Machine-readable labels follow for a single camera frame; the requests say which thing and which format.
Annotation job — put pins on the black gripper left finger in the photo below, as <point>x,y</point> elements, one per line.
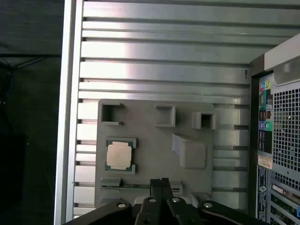
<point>153,211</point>

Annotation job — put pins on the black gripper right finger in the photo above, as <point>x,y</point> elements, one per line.
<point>180,211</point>

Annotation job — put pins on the black open PC case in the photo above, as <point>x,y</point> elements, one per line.
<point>286,117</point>

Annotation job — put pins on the grey plastic parts rack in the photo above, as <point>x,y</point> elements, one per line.
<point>154,152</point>

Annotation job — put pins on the CPU with silver top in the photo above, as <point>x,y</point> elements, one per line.
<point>118,155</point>

